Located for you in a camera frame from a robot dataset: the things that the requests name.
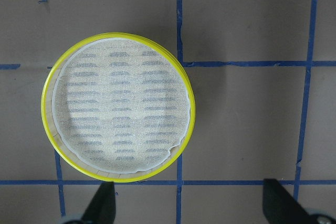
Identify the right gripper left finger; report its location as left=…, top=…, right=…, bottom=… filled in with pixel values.
left=81, top=182, right=116, bottom=223

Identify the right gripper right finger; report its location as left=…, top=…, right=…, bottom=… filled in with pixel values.
left=263, top=179, right=315, bottom=224

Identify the yellow steamer layer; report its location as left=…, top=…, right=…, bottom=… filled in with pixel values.
left=40, top=33, right=196, bottom=183

